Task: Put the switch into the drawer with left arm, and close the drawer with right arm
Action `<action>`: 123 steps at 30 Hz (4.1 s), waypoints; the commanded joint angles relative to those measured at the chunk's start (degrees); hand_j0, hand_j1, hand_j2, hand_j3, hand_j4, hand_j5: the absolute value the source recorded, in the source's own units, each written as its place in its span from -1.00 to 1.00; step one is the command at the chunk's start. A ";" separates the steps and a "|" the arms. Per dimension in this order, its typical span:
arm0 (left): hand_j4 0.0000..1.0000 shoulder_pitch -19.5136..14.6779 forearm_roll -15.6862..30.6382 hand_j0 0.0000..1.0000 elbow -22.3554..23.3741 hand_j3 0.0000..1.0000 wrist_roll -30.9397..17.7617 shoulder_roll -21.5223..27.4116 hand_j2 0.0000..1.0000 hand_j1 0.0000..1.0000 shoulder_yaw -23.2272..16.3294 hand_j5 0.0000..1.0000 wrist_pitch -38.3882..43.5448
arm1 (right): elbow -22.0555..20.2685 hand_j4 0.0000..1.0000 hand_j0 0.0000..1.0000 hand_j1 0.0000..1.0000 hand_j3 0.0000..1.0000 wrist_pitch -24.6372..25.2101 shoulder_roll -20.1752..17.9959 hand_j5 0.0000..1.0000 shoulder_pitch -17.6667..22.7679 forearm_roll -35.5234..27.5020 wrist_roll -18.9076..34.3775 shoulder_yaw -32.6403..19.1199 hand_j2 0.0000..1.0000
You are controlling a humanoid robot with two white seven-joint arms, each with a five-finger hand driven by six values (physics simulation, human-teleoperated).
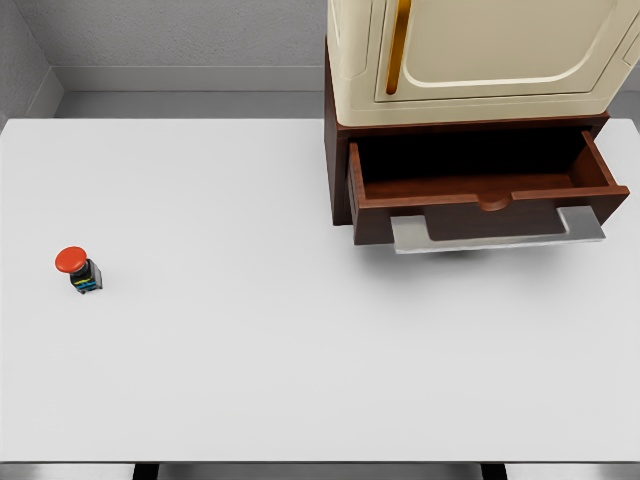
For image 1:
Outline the brown wooden drawer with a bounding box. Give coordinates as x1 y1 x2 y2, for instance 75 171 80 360
347 128 631 255

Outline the cream cabinet with gold handle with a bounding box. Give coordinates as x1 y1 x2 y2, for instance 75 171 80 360
326 0 640 128

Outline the red button black switch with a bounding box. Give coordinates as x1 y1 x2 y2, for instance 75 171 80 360
53 245 104 296

